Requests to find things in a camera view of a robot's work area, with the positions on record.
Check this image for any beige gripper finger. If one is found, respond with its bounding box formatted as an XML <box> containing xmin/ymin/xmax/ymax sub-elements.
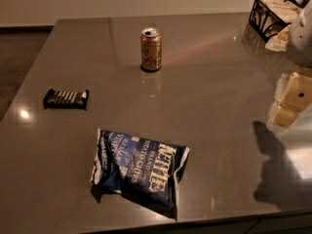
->
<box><xmin>268</xmin><ymin>101</ymin><xmax>300</xmax><ymax>128</ymax></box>
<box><xmin>275</xmin><ymin>69</ymin><xmax>312</xmax><ymax>112</ymax></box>

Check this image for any orange soda can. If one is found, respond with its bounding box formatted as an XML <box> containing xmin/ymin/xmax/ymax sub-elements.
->
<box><xmin>140</xmin><ymin>27</ymin><xmax>162</xmax><ymax>72</ymax></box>

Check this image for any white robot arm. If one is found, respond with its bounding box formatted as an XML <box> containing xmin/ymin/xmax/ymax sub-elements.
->
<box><xmin>267</xmin><ymin>0</ymin><xmax>312</xmax><ymax>131</ymax></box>

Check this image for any blue potato chips bag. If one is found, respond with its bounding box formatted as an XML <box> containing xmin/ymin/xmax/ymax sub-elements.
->
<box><xmin>91</xmin><ymin>129</ymin><xmax>189</xmax><ymax>209</ymax></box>

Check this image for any black candy bar wrapper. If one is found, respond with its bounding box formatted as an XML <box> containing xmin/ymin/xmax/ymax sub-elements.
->
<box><xmin>43</xmin><ymin>89</ymin><xmax>89</xmax><ymax>110</ymax></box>

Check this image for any black wire napkin basket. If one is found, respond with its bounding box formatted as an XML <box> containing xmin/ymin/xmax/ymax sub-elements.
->
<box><xmin>249</xmin><ymin>0</ymin><xmax>303</xmax><ymax>42</ymax></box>

